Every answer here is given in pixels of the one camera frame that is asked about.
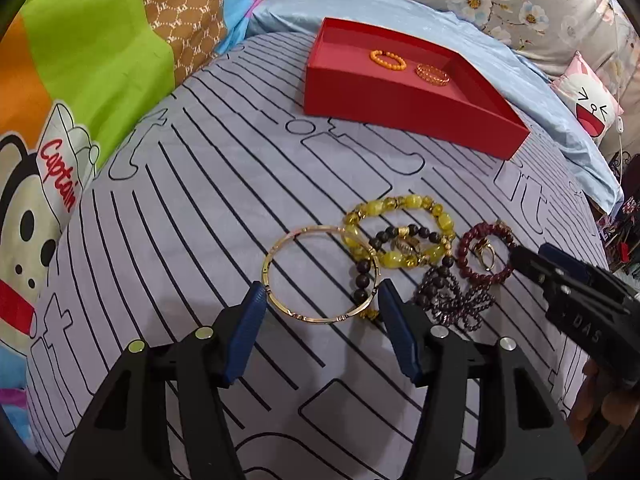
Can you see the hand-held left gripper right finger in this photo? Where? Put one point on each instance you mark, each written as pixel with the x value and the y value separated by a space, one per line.
pixel 397 335

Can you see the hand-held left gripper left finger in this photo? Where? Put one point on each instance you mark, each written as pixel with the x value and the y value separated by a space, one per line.
pixel 245 335

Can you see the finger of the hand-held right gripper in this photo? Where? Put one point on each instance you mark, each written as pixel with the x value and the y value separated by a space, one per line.
pixel 527 262
pixel 565 260

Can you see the garnet small bead strand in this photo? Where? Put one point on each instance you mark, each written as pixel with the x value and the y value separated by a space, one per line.
pixel 440 305

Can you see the thin gold bangle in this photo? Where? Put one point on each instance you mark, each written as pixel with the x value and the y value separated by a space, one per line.
pixel 266 266

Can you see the red cardboard box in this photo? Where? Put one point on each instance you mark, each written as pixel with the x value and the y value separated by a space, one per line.
pixel 400 105

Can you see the person's right hand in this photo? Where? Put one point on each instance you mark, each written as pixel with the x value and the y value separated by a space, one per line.
pixel 615 405

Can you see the pink cat face pillow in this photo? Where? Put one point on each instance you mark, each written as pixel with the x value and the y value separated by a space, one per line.
pixel 590 95

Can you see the colourful cartoon blanket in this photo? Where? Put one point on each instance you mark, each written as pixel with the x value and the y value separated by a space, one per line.
pixel 100 60

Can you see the light blue pillow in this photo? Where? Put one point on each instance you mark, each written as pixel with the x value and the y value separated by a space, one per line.
pixel 290 10

